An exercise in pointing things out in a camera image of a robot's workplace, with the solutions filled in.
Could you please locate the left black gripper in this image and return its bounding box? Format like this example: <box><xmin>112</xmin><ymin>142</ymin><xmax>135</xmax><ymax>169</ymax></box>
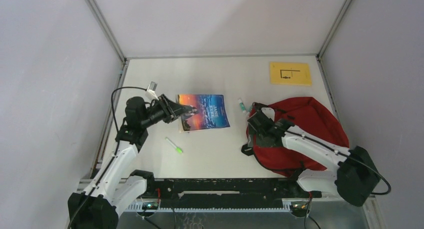
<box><xmin>140</xmin><ymin>94</ymin><xmax>191</xmax><ymax>128</ymax></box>

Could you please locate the Jane Eyre book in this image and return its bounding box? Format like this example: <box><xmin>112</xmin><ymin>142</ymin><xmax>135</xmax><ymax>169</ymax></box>
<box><xmin>176</xmin><ymin>94</ymin><xmax>230</xmax><ymax>133</ymax></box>

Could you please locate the green highlighter pen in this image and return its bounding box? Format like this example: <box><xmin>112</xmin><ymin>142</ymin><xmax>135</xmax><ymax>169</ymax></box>
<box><xmin>165</xmin><ymin>137</ymin><xmax>183</xmax><ymax>154</ymax></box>

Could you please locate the red student backpack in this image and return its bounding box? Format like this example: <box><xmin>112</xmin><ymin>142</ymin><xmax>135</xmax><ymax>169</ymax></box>
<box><xmin>241</xmin><ymin>97</ymin><xmax>350</xmax><ymax>178</ymax></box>

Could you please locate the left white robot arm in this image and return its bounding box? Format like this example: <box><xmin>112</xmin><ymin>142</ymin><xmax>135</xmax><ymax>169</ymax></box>
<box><xmin>67</xmin><ymin>94</ymin><xmax>198</xmax><ymax>229</ymax></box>

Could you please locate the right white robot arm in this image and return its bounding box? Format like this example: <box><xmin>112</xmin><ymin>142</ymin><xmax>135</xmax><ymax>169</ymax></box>
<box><xmin>247</xmin><ymin>110</ymin><xmax>387</xmax><ymax>207</ymax></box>

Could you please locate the teal white tube left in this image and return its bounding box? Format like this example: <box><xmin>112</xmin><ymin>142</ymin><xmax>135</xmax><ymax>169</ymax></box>
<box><xmin>237</xmin><ymin>98</ymin><xmax>248</xmax><ymax>114</ymax></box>

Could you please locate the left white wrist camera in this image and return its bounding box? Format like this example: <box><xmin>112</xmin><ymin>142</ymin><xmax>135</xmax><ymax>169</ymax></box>
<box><xmin>145</xmin><ymin>81</ymin><xmax>159</xmax><ymax>101</ymax></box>

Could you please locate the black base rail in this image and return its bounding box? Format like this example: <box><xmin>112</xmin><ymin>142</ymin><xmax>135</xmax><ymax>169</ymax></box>
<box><xmin>141</xmin><ymin>177</ymin><xmax>322</xmax><ymax>210</ymax></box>

